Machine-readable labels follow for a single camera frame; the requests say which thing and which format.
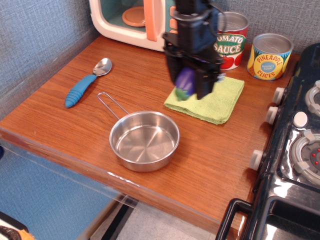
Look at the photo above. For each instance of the orange object bottom left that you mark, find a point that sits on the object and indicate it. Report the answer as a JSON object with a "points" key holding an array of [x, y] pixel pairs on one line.
{"points": [[7, 233]]}

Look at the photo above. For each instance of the teal toy microwave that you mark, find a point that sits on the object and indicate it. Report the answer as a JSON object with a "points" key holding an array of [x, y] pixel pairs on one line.
{"points": [[106, 16]]}

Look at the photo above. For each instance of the green folded cloth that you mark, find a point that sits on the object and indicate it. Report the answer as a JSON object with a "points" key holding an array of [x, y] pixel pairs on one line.
{"points": [[216, 107]]}

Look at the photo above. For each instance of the tomato sauce can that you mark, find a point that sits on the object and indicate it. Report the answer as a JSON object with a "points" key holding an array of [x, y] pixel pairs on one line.
{"points": [[232, 34]]}

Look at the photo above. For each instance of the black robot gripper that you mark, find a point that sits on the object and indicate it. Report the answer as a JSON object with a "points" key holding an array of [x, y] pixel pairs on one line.
{"points": [[192, 46]]}

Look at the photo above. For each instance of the pineapple slices can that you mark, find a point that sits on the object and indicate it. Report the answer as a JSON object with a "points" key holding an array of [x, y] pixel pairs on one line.
{"points": [[269, 56]]}

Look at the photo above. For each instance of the purple toy eggplant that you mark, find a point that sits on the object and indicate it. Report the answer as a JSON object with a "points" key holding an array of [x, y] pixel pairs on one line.
{"points": [[185, 84]]}

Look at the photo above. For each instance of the black toy stove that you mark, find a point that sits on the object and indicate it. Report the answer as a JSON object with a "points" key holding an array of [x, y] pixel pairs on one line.
{"points": [[286, 204]]}

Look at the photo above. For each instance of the blue handled metal spoon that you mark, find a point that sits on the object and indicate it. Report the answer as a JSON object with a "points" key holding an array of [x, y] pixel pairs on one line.
{"points": [[102, 68]]}

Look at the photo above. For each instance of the orange toy plate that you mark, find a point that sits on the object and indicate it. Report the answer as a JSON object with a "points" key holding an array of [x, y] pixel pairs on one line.
{"points": [[134, 16]]}

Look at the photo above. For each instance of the white stove knob middle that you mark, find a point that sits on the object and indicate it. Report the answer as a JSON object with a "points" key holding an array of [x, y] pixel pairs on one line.
{"points": [[271, 115]]}

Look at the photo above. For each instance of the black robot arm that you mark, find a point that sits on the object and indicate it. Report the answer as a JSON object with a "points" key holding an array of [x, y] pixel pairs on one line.
{"points": [[191, 6]]}

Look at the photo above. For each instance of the white stove knob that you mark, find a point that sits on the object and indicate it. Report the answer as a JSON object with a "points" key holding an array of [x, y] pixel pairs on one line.
{"points": [[255, 159], [278, 95], [271, 115]]}

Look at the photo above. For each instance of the white stove knob bottom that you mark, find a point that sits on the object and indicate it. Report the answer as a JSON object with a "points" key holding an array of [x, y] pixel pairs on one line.
{"points": [[255, 159]]}

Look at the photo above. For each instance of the white stove knob top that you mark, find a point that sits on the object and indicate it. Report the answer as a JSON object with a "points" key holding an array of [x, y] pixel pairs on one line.
{"points": [[278, 95]]}

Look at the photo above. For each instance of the small stainless steel pan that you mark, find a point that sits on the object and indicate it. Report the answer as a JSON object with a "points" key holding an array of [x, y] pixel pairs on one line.
{"points": [[143, 141]]}

